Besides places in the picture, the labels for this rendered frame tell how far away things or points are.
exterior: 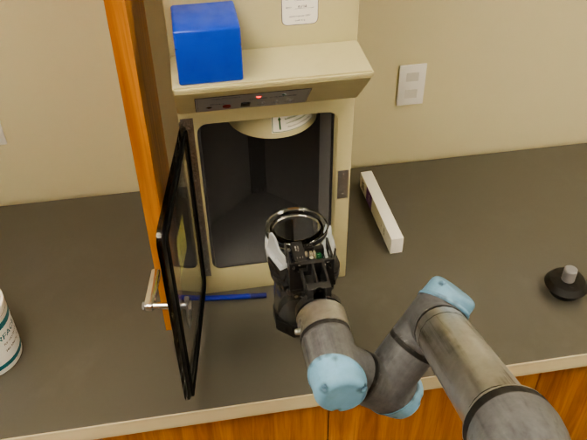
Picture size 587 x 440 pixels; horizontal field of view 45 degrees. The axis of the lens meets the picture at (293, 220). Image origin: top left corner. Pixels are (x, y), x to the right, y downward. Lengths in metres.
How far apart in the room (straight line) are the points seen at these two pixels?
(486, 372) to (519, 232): 0.99
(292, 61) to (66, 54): 0.68
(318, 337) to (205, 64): 0.44
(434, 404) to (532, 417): 0.86
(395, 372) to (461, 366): 0.22
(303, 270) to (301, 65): 0.33
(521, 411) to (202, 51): 0.69
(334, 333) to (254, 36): 0.52
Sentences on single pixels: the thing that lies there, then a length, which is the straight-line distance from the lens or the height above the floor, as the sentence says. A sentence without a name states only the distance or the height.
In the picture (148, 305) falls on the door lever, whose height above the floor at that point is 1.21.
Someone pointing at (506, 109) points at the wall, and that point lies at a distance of 2.00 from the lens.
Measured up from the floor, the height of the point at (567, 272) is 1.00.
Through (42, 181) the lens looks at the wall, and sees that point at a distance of 1.91.
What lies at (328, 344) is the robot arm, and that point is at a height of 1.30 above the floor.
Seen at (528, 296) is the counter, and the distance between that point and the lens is 1.62.
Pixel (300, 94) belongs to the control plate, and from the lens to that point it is 1.20.
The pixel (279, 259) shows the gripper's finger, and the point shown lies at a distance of 1.16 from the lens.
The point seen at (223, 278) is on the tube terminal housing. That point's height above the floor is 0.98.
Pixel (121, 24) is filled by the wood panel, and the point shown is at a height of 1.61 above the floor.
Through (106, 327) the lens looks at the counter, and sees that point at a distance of 1.54.
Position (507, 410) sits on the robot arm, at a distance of 0.72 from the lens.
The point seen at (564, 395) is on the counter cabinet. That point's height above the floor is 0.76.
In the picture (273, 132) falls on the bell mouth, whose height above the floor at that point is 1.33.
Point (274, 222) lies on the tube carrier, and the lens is 1.23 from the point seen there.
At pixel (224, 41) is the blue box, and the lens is 1.10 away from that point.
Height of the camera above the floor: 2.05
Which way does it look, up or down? 40 degrees down
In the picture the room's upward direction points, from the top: 1 degrees counter-clockwise
